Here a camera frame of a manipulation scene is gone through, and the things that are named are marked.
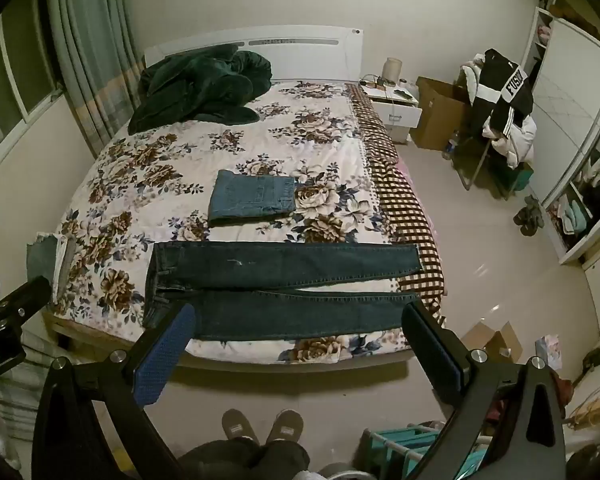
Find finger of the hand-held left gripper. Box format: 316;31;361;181
0;276;52;332

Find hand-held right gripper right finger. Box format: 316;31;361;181
401;300;567;480

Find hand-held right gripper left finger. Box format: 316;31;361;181
31;302;198;480

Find dark blue jeans pants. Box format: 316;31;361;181
142;241;426;342

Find striped grey cloth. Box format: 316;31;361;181
0;337;63;466

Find small open cardboard box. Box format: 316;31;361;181
459;320;524;364

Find dark red cloth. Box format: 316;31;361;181
484;374;572;427

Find teal plastic rack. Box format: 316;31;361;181
362;422;496;480

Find grey slipper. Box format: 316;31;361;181
265;408;305;446
222;408;261;447

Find pink and white bag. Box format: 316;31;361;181
534;335;564;369

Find person's legs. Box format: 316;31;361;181
176;436;312;480

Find brown checkered bed sheet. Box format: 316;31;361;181
347;82;449;321

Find pair of dark slippers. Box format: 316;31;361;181
512;194;546;236

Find folded light blue jeans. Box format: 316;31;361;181
207;169;299;224

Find metal folding chair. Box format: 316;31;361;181
452;132;511;197

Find green storage box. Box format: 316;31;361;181
499;161;535;194

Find bed with floral quilt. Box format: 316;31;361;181
42;80;406;366

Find teal folded cloth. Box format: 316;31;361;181
561;199;592;234

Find white framed window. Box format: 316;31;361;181
0;0;65;167

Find plastic water bottle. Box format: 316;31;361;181
442;130;461;162

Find chair with clothes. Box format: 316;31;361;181
482;110;539;169

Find large brown cardboard box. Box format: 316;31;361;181
410;76;475;152

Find white nightstand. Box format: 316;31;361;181
358;80;424;144

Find grey green striped curtain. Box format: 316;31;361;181
46;0;147;159

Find dark green plush blanket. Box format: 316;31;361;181
127;44;273;136

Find black and white jacket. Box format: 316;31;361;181
467;48;535;139

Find white sliding door wardrobe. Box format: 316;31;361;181
522;0;600;267

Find beige cylindrical lamp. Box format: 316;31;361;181
383;57;404;86

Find white bed headboard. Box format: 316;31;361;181
144;29;365;84

